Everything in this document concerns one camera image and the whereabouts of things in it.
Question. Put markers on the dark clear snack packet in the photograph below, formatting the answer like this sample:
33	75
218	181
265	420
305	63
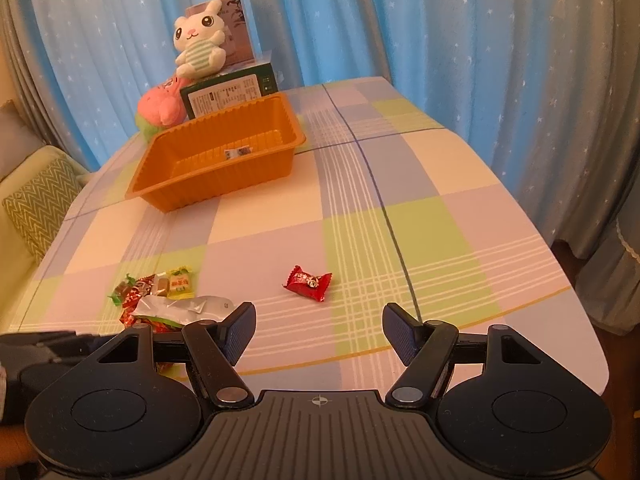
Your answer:
239	152

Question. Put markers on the yellow green candy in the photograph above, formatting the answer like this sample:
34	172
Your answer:
181	286

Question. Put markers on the brown green-ended candy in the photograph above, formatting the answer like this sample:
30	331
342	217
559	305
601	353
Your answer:
120	292

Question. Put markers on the pale green sofa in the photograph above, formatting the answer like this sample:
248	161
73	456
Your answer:
15	260

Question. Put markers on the green printed box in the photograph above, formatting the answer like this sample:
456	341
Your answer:
225	92

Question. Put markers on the checked tablecloth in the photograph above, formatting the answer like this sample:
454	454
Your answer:
350	185

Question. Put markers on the silver foil pouch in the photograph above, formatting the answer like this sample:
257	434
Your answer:
190	307

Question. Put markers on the grey curtain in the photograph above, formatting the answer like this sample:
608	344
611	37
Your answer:
25	60

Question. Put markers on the orange plastic tray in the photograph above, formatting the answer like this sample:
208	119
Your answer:
210	187

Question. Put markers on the brown printed box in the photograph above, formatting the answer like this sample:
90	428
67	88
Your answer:
237	35

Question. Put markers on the blue star curtain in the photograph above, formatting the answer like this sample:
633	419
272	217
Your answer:
350	20

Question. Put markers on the grey lace-trimmed cloth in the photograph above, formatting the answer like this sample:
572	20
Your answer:
615	285

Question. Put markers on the pink star plush toy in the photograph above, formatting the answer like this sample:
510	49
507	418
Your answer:
157	105

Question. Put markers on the red snack packet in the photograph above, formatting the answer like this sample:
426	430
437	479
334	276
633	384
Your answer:
155	324
142	287

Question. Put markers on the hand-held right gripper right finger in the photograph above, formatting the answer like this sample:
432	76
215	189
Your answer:
397	332

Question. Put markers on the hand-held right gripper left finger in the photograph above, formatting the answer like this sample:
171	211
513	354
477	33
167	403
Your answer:
240	332

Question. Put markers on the green zigzag cushion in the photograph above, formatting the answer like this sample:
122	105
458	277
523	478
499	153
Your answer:
40	205

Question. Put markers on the white bunny plush toy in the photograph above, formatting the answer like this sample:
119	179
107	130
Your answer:
197	55

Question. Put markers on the red twist-end candy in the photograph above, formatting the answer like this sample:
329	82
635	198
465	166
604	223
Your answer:
306	282

